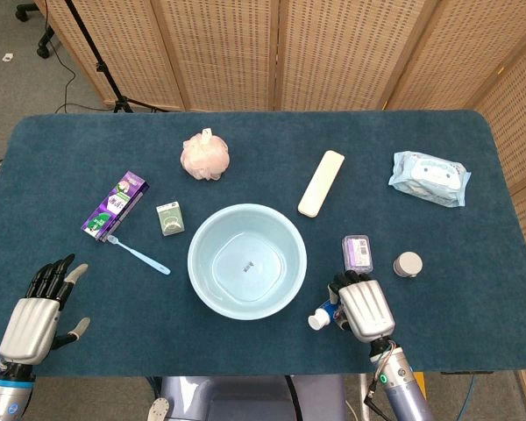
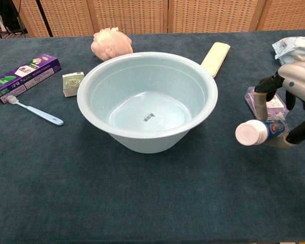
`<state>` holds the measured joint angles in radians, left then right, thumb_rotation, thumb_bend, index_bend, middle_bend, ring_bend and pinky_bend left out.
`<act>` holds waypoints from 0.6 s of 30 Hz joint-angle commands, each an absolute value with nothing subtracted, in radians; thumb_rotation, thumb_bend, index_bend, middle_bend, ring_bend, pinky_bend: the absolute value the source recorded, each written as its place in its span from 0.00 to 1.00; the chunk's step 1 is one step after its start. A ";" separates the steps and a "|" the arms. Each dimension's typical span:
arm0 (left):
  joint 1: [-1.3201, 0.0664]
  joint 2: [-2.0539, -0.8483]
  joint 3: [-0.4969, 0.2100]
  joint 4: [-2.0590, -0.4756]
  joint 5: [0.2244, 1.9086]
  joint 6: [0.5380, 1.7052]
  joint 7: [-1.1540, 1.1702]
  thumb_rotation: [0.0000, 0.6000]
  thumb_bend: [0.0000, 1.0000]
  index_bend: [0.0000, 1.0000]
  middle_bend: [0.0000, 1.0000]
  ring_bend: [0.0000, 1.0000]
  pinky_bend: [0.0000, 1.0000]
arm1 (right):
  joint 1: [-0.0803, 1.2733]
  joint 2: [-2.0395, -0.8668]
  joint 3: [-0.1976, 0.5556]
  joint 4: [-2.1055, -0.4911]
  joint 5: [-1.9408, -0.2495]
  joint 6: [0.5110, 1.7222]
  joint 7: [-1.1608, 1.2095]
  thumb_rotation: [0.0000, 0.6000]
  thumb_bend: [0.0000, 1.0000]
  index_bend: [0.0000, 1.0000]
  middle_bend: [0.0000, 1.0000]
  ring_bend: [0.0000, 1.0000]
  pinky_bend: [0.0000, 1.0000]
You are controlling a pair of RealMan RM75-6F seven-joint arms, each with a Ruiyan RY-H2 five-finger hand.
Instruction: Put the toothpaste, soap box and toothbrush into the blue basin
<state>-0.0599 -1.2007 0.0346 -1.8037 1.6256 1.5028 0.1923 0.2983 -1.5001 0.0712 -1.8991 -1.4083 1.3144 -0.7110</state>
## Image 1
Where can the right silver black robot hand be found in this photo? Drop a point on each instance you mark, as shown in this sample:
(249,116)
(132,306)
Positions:
(368,307)

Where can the light blue plastic basin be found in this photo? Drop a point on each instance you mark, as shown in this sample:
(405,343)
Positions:
(219,237)

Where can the purple toothpaste carton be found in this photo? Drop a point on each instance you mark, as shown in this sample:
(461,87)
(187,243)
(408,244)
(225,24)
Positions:
(114,206)

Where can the pink mesh bath sponge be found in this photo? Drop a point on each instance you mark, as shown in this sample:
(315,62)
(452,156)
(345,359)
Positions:
(204,158)

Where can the woven wooden folding screen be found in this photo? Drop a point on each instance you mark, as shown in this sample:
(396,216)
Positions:
(228,52)

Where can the cream rectangular case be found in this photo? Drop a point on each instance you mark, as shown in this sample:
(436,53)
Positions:
(321,184)

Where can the small green soap box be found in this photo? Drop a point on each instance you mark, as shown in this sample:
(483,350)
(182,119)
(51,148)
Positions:
(170,218)

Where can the light blue toothbrush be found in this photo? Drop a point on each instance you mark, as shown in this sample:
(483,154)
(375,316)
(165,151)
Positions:
(144,259)

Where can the light blue wet wipes pack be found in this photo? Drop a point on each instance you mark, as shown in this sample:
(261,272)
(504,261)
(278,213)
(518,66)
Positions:
(429,177)

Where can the black office chair base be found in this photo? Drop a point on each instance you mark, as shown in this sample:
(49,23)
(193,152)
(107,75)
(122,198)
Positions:
(44,44)

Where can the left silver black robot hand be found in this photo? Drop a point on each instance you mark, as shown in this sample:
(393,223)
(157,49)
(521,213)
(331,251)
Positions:
(28,329)

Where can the teal table cloth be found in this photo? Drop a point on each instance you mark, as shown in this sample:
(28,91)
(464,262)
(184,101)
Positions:
(70,144)

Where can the small white jar grey lid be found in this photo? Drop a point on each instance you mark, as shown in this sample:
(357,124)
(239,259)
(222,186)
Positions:
(407,264)

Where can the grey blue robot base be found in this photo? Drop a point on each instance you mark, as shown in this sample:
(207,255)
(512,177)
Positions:
(245,394)

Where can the blue white toothpaste tube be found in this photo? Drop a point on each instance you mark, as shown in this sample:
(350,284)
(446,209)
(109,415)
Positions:
(317,321)

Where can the clear box of purple floss picks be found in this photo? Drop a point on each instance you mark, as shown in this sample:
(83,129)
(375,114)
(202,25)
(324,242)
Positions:
(357,252)

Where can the black tripod stand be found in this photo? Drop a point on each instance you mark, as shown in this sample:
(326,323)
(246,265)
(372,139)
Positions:
(100,68)

